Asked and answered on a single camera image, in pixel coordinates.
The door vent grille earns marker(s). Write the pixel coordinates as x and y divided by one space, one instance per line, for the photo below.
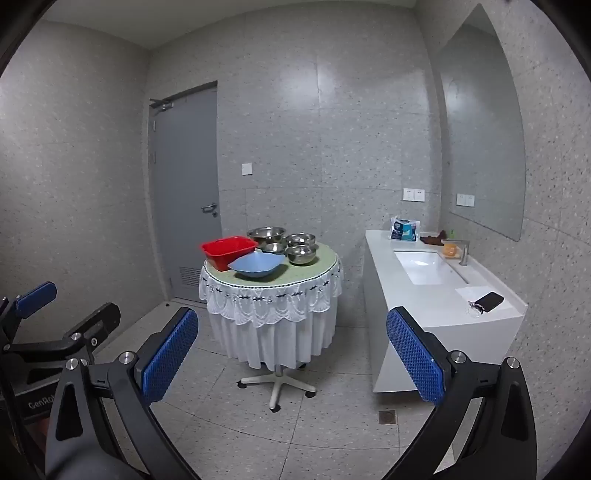
188 278

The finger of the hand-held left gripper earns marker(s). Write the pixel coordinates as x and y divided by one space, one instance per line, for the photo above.
99 321
36 297

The brown cloth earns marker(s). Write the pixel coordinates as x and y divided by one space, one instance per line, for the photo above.
431 238

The black phone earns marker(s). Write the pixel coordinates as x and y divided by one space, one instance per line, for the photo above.
489 301

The wall mirror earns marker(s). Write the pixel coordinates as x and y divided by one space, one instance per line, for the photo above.
485 138

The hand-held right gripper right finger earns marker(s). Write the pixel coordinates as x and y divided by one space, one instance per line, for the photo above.
415 355

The blue plastic bowl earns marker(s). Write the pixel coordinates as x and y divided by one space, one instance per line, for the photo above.
256 266

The door closer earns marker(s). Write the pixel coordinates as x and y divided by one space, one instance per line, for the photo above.
161 104

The white light switch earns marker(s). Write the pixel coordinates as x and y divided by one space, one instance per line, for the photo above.
247 169

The red plastic basin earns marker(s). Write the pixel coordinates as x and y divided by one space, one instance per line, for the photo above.
221 254

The metal faucet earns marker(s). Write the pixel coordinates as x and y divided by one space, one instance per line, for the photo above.
464 254

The white sink basin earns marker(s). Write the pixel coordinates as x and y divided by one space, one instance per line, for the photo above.
427 267

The small steel bowl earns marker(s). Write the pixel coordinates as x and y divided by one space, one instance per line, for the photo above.
275 248

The large steel bowl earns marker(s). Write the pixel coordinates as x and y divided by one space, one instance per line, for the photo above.
265 234

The white vanity counter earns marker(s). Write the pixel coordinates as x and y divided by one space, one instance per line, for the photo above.
415 318

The white wall outlet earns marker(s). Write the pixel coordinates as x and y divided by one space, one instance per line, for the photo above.
413 194

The floor drain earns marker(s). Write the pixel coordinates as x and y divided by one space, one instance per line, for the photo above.
387 417

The blue tissue pack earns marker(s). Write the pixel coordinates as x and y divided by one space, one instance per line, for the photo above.
404 229

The grey door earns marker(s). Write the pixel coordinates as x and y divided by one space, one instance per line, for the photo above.
184 184

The white star table base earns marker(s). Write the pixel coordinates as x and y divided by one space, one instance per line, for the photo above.
277 387

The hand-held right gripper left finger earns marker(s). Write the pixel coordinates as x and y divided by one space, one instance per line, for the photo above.
168 355

